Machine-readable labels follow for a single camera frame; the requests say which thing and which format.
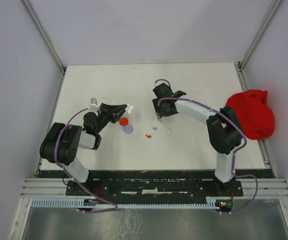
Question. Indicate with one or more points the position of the orange charging case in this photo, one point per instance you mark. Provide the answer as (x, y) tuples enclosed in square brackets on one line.
[(124, 121)]

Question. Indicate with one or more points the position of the purple charging case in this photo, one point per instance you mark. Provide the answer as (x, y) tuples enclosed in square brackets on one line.
[(128, 129)]

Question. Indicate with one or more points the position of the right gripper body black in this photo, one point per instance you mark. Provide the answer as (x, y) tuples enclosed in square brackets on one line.
[(160, 109)]

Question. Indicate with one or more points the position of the white charging case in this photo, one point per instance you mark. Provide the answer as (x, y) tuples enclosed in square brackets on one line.
[(129, 109)]

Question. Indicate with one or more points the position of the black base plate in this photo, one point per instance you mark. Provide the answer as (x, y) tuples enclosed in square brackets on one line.
[(155, 187)]

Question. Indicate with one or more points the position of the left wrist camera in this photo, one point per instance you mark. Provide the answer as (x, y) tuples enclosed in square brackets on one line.
[(93, 102)]

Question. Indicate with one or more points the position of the white cable duct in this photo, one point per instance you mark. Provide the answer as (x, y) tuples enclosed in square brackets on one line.
[(68, 202)]

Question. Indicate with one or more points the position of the red cloth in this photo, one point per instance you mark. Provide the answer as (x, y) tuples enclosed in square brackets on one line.
[(253, 113)]

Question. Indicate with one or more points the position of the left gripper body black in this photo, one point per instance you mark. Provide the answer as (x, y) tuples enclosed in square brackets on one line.
[(104, 118)]

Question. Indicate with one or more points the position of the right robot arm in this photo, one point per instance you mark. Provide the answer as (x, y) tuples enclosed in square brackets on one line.
[(225, 133)]

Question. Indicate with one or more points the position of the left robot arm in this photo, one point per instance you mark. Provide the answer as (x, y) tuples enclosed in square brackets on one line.
[(62, 141)]

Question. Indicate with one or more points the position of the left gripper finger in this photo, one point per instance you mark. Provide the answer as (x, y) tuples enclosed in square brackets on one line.
[(116, 114), (113, 108)]

